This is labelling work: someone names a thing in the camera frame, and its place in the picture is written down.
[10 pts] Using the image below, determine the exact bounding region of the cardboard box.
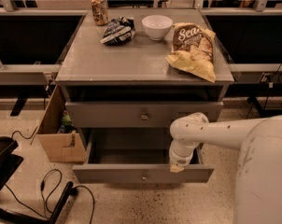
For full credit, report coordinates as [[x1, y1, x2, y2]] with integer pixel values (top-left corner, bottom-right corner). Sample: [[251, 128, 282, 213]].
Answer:
[[36, 86, 86, 162]]

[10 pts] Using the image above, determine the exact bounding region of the dark crumpled snack bag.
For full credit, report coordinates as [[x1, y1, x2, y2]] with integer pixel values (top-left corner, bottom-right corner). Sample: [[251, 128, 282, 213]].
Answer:
[[100, 17, 135, 46]]

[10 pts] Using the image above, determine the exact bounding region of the gold soda can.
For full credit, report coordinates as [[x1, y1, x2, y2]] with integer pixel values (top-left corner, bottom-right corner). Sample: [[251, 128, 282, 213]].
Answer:
[[91, 0, 108, 26]]

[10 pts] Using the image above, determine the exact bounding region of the yellow sea salt chip bag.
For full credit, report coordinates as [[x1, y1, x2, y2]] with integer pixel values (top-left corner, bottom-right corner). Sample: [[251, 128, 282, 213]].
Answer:
[[165, 22, 216, 83]]

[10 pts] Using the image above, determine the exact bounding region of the black chair base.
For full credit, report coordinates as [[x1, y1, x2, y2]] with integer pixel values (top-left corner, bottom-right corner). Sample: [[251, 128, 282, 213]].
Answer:
[[0, 136, 77, 224]]

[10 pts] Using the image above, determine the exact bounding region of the white ceramic bowl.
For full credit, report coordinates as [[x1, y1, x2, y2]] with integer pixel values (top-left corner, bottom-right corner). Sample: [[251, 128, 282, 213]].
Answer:
[[142, 15, 173, 40]]

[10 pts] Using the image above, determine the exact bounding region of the grey top drawer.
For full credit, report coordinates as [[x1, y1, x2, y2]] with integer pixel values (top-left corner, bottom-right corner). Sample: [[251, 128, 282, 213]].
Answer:
[[65, 101, 223, 128]]

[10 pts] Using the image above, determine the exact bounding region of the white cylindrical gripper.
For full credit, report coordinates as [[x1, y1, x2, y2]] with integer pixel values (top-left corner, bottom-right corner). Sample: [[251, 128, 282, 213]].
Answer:
[[169, 140, 199, 173]]

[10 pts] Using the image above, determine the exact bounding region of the grey drawer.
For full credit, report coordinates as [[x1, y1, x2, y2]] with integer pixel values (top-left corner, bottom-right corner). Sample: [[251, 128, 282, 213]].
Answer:
[[65, 101, 223, 128], [73, 128, 214, 184]]

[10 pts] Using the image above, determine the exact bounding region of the grey drawer cabinet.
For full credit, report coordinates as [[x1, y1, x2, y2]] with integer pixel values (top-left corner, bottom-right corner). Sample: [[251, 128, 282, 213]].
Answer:
[[55, 7, 235, 133]]

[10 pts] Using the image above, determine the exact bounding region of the green bottle in box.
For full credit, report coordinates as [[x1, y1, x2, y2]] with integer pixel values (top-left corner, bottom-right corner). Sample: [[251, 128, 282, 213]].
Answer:
[[61, 110, 72, 126]]

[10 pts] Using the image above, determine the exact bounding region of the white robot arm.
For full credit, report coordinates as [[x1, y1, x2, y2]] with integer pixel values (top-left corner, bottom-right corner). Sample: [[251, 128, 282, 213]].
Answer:
[[169, 113, 282, 224]]

